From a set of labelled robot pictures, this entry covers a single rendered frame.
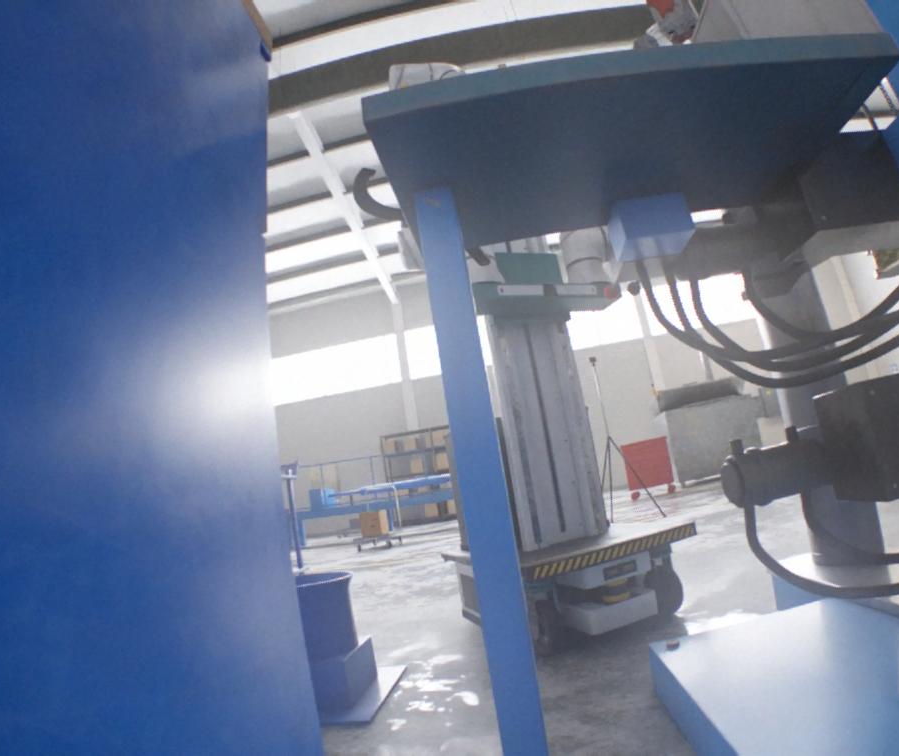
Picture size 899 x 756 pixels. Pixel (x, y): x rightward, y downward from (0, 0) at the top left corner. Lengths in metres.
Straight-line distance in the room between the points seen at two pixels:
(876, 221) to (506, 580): 0.89
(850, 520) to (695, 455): 7.57
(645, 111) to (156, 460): 0.72
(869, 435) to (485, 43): 6.28
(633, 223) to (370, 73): 6.01
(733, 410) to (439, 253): 8.80
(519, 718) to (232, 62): 0.75
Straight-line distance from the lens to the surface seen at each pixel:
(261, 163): 0.39
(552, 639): 1.65
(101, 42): 0.26
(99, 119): 0.24
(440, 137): 0.72
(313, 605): 1.51
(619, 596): 1.72
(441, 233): 0.77
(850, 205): 1.09
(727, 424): 9.33
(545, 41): 6.87
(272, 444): 0.31
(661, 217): 0.97
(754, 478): 1.02
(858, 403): 0.97
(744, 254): 1.14
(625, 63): 0.73
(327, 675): 1.53
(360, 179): 0.86
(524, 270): 2.07
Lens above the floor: 0.55
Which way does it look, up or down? 12 degrees up
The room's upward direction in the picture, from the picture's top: 9 degrees counter-clockwise
